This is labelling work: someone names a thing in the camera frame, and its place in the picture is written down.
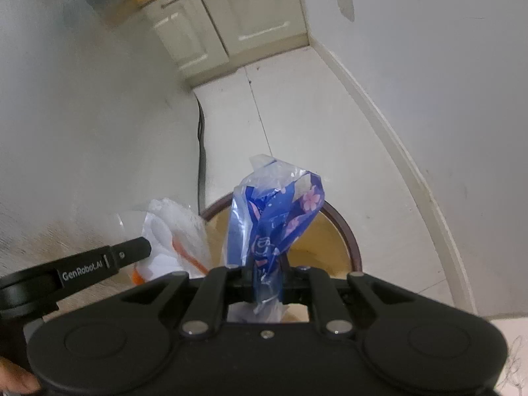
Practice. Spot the round brown-rimmed trash bin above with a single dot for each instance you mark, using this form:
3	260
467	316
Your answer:
330	251

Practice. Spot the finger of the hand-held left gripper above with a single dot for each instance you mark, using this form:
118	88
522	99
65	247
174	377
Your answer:
99	266

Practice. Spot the cream kitchen cabinet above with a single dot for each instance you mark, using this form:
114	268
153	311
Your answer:
231	16

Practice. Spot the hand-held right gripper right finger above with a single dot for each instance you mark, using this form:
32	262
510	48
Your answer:
295	286

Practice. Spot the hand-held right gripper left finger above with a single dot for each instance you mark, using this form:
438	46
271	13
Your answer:
239	285

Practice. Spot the cream baseboard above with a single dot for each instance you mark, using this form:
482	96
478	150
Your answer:
387	132

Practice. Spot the white and orange plastic bag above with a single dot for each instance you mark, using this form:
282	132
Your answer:
177	227

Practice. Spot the large grey appliance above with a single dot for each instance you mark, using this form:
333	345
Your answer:
90	111

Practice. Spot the blue floral plastic wrapper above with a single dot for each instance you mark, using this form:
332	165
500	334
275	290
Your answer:
272	222

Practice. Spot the person's left hand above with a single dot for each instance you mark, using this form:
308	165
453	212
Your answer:
18	379

